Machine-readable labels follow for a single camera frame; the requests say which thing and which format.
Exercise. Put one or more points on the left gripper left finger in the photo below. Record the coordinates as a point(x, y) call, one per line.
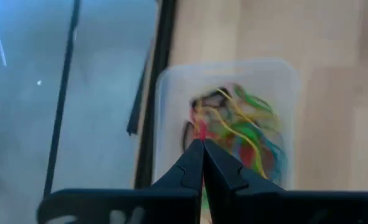
point(165, 205)

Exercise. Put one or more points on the yellow rubber band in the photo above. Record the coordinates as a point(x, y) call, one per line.
point(258, 158)

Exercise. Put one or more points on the clear plastic bin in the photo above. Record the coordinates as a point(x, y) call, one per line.
point(177, 81)

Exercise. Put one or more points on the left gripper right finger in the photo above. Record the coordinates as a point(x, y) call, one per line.
point(249, 205)

